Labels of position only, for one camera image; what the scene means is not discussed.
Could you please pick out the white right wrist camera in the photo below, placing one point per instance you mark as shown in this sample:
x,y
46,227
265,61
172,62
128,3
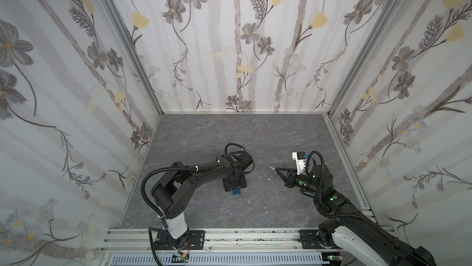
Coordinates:
x,y
301,160

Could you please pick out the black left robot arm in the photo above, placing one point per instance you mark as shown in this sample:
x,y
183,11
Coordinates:
x,y
168,191

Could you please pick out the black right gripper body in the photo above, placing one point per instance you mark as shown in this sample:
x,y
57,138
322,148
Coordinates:
x,y
291,177

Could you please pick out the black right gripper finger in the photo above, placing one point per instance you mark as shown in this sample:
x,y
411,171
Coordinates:
x,y
288,170
285,177

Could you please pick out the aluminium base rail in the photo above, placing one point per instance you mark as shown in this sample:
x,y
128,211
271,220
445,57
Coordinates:
x,y
219,240

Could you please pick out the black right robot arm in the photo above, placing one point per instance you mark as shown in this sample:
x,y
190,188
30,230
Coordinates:
x,y
347,228

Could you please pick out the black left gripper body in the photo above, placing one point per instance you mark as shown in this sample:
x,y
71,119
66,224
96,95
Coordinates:
x,y
234,183

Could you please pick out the white slotted cable duct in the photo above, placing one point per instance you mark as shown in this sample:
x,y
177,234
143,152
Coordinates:
x,y
245,259

